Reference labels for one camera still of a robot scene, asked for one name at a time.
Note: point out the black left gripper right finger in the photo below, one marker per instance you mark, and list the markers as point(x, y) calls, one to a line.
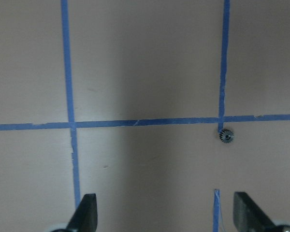
point(248, 217)

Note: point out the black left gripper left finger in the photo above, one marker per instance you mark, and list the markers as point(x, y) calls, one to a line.
point(85, 218)

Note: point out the small black bearing gear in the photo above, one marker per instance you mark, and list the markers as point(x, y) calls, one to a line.
point(226, 136)

